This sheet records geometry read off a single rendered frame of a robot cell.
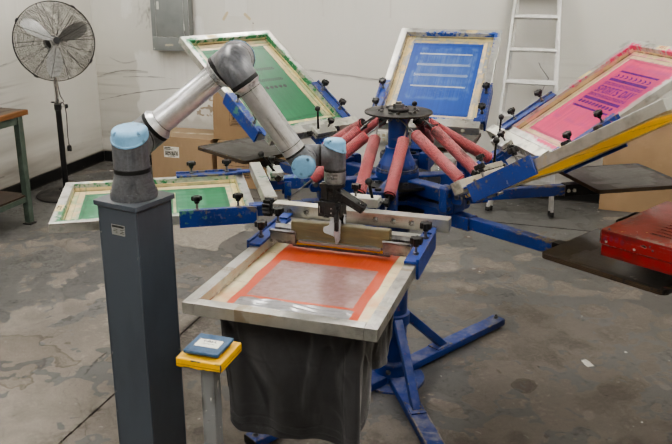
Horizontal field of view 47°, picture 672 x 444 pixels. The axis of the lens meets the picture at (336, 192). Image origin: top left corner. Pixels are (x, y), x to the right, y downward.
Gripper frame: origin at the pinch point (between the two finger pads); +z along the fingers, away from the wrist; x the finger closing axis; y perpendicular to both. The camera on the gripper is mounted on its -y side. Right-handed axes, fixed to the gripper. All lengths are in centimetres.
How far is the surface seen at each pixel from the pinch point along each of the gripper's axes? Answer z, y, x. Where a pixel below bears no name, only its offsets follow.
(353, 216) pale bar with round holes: -1.2, 1.7, -21.4
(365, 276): 5.3, -14.0, 18.0
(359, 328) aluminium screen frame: 2, -24, 60
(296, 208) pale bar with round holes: -2.1, 24.4, -21.4
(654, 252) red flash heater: -6, -101, 0
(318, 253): 5.3, 7.3, 3.0
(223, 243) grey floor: 100, 160, -230
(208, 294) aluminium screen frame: 3, 26, 51
